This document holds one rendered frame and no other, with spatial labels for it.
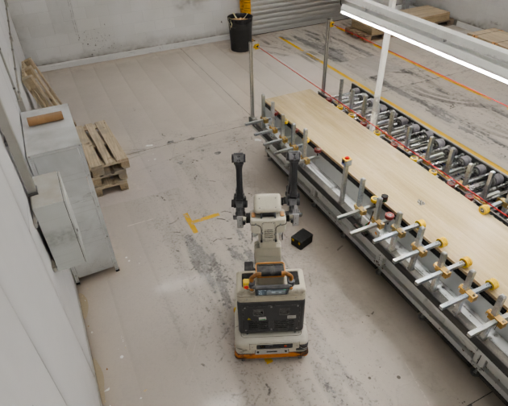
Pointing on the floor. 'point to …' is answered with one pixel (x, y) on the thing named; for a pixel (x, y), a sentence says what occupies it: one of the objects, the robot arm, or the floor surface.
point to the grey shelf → (43, 151)
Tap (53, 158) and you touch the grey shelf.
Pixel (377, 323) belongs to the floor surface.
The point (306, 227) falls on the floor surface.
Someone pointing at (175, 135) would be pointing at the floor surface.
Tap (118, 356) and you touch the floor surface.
